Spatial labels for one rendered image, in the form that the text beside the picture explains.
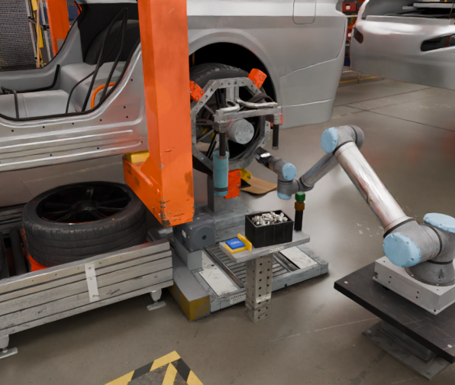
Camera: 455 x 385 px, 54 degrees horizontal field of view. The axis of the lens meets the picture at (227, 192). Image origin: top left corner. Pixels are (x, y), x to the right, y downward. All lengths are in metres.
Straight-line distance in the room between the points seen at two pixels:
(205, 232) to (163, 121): 0.76
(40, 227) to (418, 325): 1.80
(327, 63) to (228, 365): 1.97
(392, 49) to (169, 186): 3.19
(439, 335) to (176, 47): 1.59
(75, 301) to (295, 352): 1.08
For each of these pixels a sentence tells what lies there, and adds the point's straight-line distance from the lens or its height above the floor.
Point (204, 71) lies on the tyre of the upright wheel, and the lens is 2.61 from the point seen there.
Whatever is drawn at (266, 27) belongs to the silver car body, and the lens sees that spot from 2.80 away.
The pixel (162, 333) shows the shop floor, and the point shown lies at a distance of 2.37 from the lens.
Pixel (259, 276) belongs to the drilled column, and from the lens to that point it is 2.25.
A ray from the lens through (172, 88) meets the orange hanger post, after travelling 1.99.
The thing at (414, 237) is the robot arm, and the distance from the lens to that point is 1.97.
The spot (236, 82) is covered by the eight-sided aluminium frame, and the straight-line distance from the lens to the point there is 2.59.
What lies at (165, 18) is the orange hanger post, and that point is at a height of 1.47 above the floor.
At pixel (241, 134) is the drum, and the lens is 2.50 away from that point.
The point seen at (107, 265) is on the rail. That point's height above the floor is 0.33.
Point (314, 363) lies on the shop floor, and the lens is 2.24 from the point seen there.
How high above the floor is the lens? 1.55
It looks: 24 degrees down
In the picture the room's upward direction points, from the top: straight up
